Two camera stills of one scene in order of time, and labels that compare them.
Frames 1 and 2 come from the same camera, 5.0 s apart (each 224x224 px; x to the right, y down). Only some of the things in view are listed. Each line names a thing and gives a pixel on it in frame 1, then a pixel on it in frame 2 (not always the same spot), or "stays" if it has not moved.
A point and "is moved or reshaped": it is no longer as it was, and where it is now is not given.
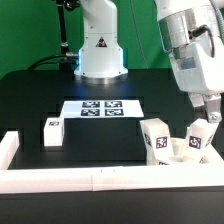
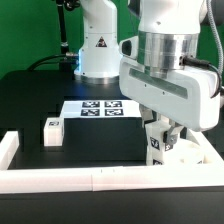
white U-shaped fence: x=100 y=178 stays
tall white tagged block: x=157 y=142 is moved or reshaped
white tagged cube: x=53 y=132 stays
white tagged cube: x=199 y=134 → x=164 y=121
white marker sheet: x=101 y=109 stays
